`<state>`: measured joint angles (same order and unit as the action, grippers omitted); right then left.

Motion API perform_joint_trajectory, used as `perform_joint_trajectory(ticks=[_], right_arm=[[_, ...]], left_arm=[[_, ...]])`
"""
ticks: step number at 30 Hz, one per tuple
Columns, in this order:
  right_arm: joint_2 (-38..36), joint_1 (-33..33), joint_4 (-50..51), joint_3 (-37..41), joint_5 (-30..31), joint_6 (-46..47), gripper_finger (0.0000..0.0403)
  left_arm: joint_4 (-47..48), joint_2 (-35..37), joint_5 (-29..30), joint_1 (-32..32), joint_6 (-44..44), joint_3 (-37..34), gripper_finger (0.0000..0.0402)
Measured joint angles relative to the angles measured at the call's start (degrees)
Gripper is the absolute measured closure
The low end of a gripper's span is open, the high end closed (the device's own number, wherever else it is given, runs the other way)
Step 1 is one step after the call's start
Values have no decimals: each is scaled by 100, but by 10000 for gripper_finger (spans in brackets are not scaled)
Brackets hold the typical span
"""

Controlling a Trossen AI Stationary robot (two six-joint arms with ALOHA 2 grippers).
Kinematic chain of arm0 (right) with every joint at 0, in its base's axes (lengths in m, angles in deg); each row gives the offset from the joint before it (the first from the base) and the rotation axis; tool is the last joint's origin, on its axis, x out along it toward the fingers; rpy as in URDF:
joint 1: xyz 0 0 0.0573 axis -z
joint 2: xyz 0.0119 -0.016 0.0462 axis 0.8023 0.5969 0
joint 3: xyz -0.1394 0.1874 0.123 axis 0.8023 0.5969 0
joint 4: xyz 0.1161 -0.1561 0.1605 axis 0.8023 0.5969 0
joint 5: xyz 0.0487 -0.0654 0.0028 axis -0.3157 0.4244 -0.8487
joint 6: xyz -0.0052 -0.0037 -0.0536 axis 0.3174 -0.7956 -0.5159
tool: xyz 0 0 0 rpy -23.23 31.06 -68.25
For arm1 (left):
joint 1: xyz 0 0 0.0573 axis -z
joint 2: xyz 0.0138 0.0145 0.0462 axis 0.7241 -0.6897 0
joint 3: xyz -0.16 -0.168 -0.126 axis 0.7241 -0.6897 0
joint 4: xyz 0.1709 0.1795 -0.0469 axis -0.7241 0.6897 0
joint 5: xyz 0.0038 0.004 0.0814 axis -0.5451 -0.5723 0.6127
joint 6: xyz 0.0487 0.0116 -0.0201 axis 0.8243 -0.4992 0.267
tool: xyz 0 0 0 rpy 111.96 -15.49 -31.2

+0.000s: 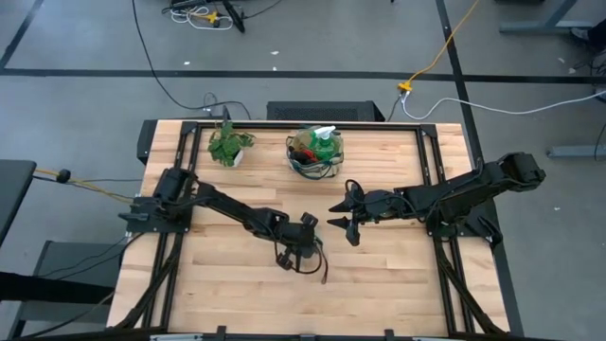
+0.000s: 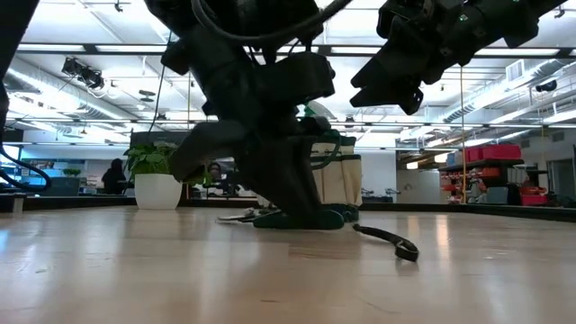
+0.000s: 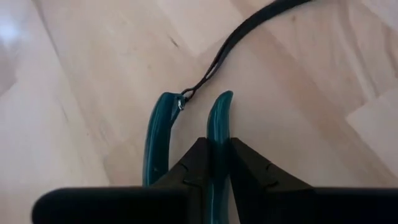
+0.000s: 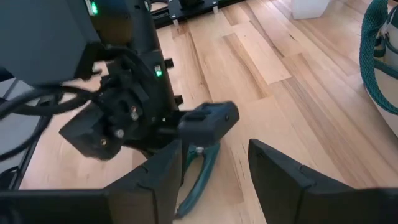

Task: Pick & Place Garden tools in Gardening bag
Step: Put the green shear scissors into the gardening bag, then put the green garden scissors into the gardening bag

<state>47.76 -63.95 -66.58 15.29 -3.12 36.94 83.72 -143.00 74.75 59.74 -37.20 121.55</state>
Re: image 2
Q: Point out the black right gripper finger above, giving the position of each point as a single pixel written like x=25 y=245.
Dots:
x=382 y=76
x=391 y=99

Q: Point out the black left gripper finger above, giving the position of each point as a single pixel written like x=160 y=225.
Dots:
x=202 y=144
x=279 y=175

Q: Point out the beige green canvas gardening bag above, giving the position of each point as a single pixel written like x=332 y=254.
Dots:
x=342 y=180

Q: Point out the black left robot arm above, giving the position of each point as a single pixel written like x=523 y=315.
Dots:
x=252 y=13

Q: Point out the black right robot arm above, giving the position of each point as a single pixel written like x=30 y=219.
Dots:
x=504 y=22

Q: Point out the person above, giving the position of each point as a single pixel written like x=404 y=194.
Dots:
x=114 y=177
x=215 y=173

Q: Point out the green leafy plant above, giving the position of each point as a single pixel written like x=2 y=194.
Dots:
x=148 y=159

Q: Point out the white plant pot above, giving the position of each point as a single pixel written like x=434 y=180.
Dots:
x=157 y=191

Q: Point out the black storage rack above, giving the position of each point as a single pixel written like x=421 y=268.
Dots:
x=481 y=163

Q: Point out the large red storage bin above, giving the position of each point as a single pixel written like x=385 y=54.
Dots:
x=495 y=153

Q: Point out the black ceiling spotlight cluster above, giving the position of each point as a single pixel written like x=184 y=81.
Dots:
x=83 y=74

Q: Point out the silver air duct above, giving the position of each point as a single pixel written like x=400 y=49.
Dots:
x=495 y=92

